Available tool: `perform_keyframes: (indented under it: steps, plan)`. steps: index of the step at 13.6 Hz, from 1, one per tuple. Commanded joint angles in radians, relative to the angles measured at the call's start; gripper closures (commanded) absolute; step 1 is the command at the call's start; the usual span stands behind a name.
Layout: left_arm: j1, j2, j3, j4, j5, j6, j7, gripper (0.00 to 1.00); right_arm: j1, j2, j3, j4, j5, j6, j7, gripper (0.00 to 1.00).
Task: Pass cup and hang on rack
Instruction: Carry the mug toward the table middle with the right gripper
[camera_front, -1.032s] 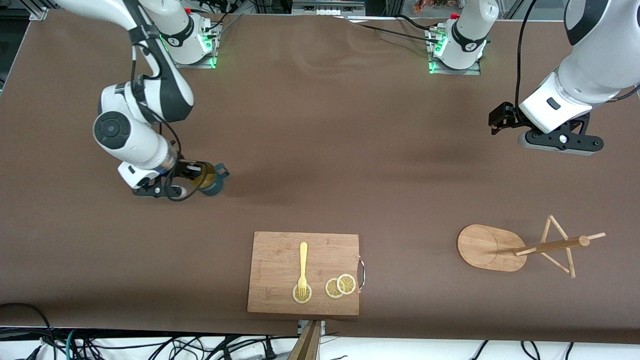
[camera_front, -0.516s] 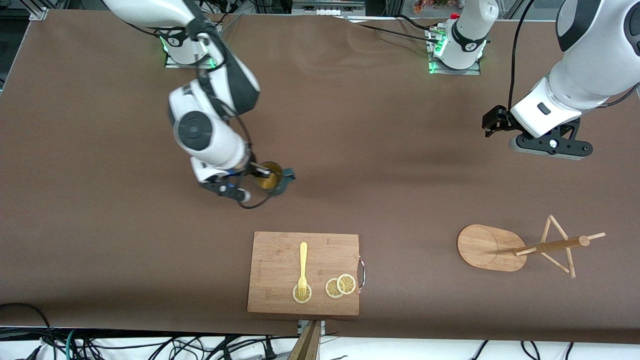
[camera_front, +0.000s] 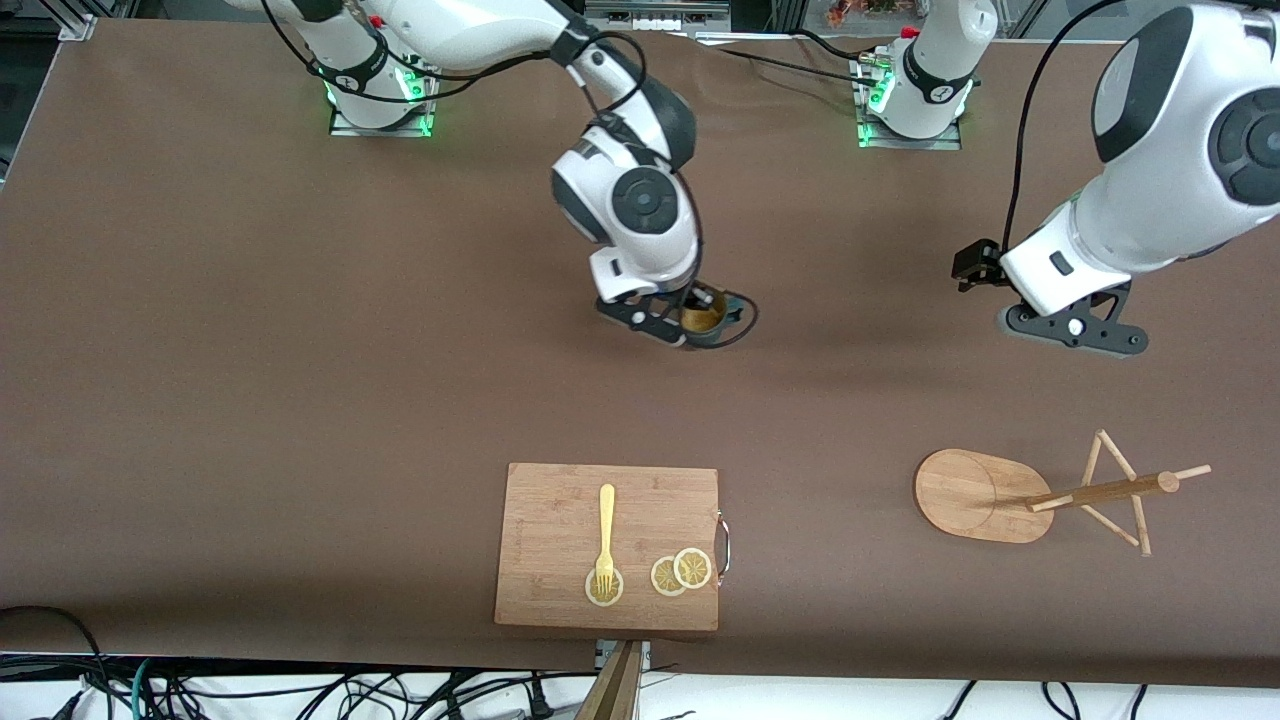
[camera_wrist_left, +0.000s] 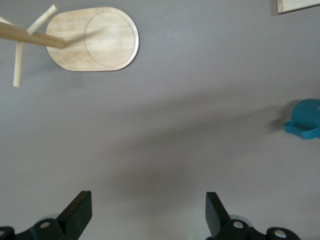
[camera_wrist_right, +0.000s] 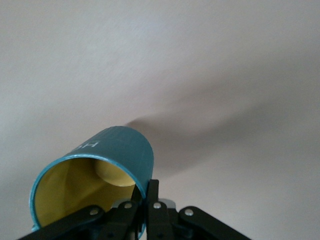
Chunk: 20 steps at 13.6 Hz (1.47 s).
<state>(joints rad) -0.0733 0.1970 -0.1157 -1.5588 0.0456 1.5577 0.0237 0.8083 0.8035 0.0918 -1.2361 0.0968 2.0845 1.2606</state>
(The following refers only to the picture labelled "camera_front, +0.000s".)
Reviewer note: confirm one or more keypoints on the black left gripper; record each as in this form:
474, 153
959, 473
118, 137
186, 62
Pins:
978, 265

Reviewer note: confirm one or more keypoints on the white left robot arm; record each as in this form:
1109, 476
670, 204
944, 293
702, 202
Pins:
1180, 150

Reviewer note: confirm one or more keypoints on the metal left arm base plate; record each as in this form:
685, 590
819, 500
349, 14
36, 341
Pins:
868, 135

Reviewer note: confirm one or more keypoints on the aluminium corner bracket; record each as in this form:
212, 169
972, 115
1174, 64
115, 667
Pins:
78, 28

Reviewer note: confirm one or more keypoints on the bamboo cutting board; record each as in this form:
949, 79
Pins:
550, 520

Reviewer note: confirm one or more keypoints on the metal post bracket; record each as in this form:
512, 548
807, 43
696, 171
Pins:
645, 655

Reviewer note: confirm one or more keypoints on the lemon slice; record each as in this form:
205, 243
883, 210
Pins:
592, 594
693, 568
661, 579

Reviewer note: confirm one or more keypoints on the teal ceramic cup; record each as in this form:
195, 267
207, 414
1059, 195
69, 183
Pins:
702, 320

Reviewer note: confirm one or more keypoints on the yellow plastic fork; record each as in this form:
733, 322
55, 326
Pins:
606, 520

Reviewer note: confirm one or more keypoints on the grey power strip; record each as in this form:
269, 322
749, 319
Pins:
655, 15

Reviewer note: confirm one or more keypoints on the wooden mug rack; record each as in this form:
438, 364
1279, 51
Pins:
970, 495

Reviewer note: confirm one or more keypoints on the wooden post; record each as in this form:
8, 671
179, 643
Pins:
612, 690

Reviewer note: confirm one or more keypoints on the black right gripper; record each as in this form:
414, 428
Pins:
697, 297

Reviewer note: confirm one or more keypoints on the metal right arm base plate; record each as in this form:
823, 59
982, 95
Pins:
425, 110

